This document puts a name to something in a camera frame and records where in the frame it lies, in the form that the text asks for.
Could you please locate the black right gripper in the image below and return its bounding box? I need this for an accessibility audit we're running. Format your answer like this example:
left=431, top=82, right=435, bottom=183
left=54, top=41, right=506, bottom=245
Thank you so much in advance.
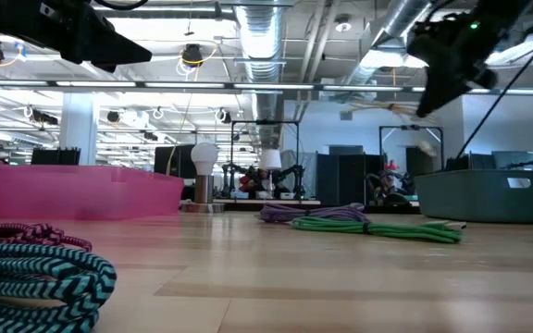
left=406, top=7, right=500, bottom=119

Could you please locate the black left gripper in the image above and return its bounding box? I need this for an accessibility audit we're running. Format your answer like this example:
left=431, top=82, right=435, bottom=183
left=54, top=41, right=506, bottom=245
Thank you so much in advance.
left=0, top=0, right=154, bottom=74

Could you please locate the pale whitish USB cable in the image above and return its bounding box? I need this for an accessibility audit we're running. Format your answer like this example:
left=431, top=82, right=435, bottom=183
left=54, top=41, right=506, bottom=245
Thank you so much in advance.
left=352, top=99, right=437, bottom=122

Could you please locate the purple USB cable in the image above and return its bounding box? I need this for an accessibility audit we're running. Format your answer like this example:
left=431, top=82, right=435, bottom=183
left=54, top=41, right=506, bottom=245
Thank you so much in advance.
left=258, top=202, right=371, bottom=225

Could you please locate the red braided cable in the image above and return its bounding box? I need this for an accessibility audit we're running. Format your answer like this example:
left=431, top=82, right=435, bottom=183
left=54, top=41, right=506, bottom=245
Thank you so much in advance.
left=0, top=209, right=93, bottom=253

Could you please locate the long ceiling light bar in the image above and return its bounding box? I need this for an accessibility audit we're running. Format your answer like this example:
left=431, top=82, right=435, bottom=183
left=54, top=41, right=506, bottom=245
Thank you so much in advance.
left=0, top=78, right=533, bottom=96

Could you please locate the white pillar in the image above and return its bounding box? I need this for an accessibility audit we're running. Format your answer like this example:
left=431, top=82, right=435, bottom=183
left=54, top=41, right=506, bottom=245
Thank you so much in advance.
left=57, top=92, right=100, bottom=167

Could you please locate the grey-teal plastic bin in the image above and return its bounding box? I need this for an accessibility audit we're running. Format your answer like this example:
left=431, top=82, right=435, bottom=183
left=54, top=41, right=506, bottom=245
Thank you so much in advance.
left=413, top=167, right=533, bottom=225

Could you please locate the black background monitor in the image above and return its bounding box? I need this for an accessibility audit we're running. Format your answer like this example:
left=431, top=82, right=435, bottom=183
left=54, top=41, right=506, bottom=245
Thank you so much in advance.
left=154, top=143, right=198, bottom=180
left=30, top=146, right=81, bottom=167

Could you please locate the black cabinet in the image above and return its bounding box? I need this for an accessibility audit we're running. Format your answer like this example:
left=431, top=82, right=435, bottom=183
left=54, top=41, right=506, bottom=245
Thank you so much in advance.
left=316, top=144, right=386, bottom=208

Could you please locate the red translucent plastic bin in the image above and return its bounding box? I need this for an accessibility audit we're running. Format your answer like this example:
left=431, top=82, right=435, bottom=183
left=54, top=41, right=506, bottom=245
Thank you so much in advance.
left=0, top=164, right=186, bottom=221

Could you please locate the table lamp with white bulb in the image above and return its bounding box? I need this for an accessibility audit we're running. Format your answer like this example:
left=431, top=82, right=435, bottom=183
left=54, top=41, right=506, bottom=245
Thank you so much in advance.
left=180, top=142, right=226, bottom=215

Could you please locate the background lamp with white shade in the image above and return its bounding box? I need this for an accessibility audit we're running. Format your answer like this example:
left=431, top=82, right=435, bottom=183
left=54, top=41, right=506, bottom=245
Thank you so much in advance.
left=258, top=147, right=283, bottom=201

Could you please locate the black background frame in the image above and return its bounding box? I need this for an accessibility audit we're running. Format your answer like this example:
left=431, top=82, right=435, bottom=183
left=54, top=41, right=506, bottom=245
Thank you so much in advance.
left=229, top=119, right=301, bottom=200
left=378, top=124, right=445, bottom=186

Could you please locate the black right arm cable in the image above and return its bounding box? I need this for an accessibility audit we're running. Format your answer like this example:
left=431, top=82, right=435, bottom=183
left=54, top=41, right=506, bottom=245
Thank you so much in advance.
left=454, top=20, right=533, bottom=161

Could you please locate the green USB cable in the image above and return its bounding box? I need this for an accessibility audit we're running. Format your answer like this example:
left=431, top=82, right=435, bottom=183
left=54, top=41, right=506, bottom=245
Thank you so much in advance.
left=290, top=216, right=468, bottom=245

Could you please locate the silver ventilation duct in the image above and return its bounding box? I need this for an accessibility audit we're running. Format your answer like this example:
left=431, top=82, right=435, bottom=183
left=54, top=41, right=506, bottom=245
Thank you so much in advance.
left=231, top=0, right=291, bottom=152

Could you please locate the teal braided cable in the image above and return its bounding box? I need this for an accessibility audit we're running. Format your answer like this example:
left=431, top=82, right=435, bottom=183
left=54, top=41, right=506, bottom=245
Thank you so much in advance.
left=0, top=241, right=118, bottom=333

